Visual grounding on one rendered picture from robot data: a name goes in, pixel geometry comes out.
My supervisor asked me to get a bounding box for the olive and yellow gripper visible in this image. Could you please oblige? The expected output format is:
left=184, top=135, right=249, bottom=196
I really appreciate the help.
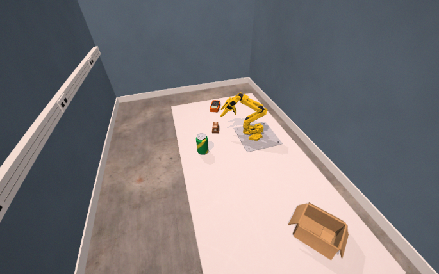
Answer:
left=220, top=97, right=236, bottom=117

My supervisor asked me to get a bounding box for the green drink can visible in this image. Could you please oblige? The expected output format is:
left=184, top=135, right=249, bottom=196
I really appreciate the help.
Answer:
left=196, top=133, right=209, bottom=155

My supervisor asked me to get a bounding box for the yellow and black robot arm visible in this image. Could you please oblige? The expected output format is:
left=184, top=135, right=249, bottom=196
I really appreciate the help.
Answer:
left=229, top=93, right=267, bottom=141

